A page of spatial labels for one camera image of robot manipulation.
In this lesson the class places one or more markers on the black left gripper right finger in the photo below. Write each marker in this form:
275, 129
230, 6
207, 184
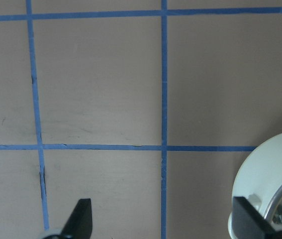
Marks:
247, 223

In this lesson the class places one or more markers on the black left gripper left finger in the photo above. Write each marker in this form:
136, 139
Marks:
80, 223

